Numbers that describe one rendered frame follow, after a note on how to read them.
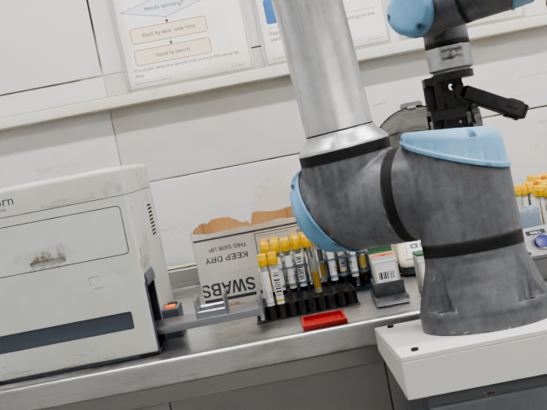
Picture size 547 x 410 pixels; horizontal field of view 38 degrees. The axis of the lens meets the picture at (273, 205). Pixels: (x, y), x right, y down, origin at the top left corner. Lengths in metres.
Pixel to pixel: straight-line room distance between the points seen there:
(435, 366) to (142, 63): 1.22
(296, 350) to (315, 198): 0.32
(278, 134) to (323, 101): 0.90
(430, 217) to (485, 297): 0.11
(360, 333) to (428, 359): 0.39
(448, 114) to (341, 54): 0.43
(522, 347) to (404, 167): 0.24
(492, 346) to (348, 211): 0.23
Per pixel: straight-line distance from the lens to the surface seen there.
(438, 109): 1.39
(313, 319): 1.29
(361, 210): 0.95
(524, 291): 0.93
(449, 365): 0.86
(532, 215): 1.42
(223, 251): 1.53
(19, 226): 1.28
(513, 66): 1.97
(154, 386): 1.25
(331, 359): 1.26
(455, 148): 0.90
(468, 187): 0.90
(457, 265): 0.91
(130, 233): 1.25
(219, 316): 1.26
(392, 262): 1.30
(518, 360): 0.87
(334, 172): 0.96
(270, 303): 1.34
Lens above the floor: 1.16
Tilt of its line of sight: 4 degrees down
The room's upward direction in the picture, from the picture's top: 11 degrees counter-clockwise
